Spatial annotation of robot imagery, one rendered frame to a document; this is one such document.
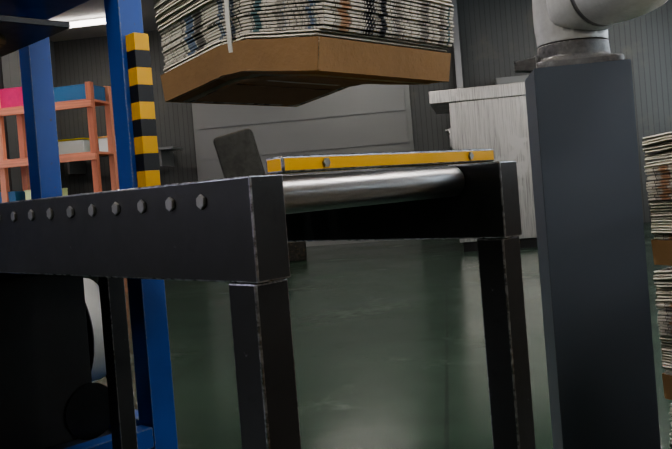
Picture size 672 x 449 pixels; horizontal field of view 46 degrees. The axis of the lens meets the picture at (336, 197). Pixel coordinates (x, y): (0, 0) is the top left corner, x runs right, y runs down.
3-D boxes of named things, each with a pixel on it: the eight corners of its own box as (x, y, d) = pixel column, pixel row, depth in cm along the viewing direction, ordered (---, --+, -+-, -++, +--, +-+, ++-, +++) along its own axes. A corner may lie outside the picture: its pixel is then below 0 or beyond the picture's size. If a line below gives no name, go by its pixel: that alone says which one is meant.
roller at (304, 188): (455, 202, 129) (475, 183, 126) (228, 228, 96) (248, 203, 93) (439, 178, 131) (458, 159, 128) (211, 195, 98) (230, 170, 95)
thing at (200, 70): (359, 83, 133) (355, 59, 134) (224, 74, 112) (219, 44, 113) (296, 107, 144) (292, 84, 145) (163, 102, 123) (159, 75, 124)
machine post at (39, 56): (84, 430, 277) (47, -9, 276) (60, 437, 271) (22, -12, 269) (72, 426, 283) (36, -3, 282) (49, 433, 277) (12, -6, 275)
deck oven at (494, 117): (446, 243, 970) (435, 103, 968) (536, 237, 950) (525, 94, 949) (441, 253, 838) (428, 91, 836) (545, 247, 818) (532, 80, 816)
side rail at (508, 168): (523, 234, 126) (518, 160, 126) (505, 238, 122) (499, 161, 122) (103, 242, 220) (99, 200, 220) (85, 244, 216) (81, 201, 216)
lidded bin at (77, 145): (96, 155, 1138) (95, 138, 1138) (85, 154, 1102) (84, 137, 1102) (68, 157, 1144) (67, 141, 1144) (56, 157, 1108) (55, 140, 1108)
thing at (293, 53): (450, 81, 120) (452, 53, 120) (318, 70, 100) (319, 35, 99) (372, 81, 131) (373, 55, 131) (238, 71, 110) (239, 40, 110)
